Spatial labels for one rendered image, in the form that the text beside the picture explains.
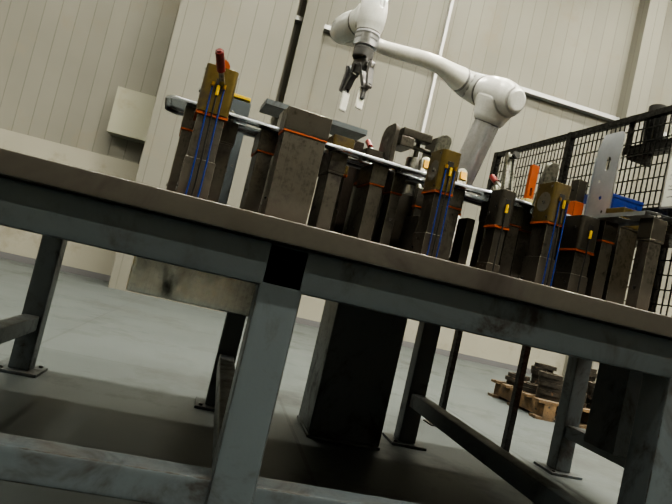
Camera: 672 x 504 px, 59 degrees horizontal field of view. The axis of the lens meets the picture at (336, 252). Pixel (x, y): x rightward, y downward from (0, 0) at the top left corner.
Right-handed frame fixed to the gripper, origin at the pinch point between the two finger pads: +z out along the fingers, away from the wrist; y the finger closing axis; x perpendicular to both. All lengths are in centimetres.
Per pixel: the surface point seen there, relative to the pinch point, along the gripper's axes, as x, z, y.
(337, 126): -5.8, 11.0, 3.0
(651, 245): 39, 35, 94
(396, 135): 5.0, 11.5, 21.7
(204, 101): -68, 29, 33
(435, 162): -6, 25, 52
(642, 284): 39, 45, 94
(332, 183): -23, 36, 31
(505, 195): 14, 28, 63
